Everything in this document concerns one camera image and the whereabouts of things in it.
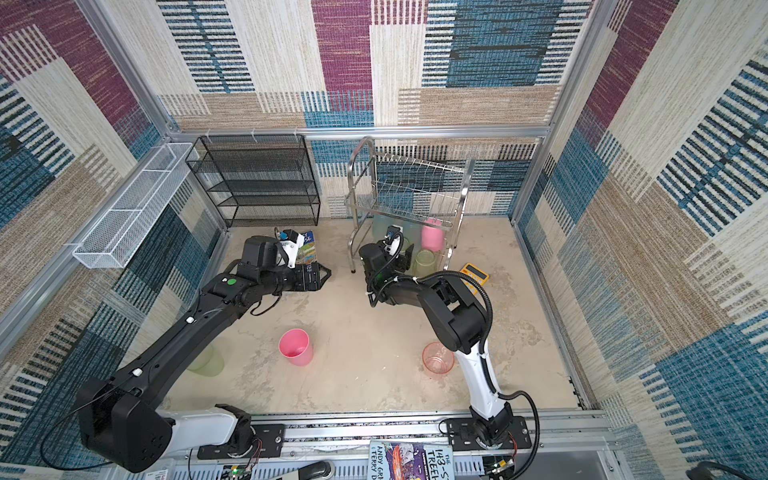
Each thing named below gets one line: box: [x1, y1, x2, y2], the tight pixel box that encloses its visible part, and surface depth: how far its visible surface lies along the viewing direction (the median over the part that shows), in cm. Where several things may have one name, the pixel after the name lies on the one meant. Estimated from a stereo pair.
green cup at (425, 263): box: [414, 249, 438, 278], surface depth 94 cm
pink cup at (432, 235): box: [421, 218, 445, 252], surface depth 103 cm
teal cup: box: [372, 214, 395, 244], surface depth 104 cm
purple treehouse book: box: [367, 440, 455, 480], surface depth 70 cm
